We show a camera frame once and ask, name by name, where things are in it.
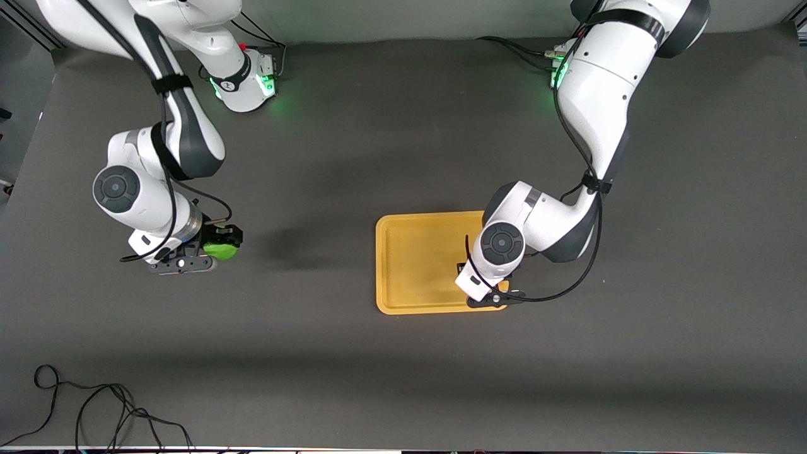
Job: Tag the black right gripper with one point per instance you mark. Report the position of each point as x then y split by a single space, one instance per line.
215 238

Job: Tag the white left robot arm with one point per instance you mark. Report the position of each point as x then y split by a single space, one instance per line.
599 82

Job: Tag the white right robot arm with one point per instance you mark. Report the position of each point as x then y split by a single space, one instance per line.
189 139

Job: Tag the yellow plastic tray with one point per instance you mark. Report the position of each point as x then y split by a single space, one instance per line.
416 265

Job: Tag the green apple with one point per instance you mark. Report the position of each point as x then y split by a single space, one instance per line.
220 251

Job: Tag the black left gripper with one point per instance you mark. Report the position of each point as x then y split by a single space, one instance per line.
459 268

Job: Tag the black metal frame rail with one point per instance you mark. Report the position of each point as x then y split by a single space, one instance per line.
31 28

